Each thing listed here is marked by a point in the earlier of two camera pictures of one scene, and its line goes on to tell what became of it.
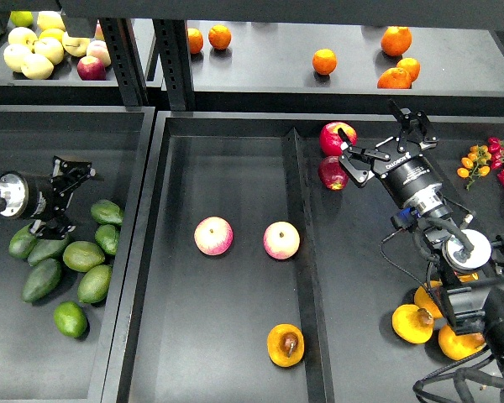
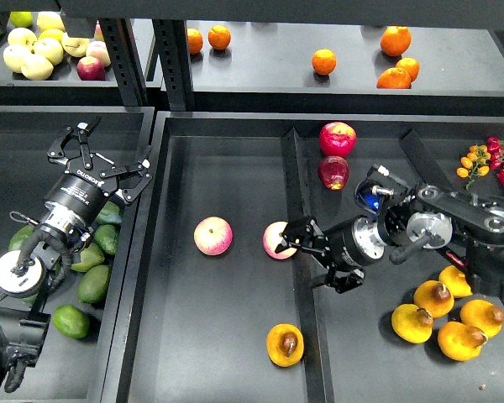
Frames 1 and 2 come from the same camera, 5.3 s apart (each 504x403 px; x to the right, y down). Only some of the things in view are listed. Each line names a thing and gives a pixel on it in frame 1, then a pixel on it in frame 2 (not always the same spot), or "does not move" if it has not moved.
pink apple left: x=213 y=236 does not move
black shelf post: x=172 y=44 does not move
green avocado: x=70 y=317 does not move
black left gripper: x=39 y=197 to x=83 y=189
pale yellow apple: x=14 y=55 does not move
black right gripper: x=406 y=175 to x=354 y=243
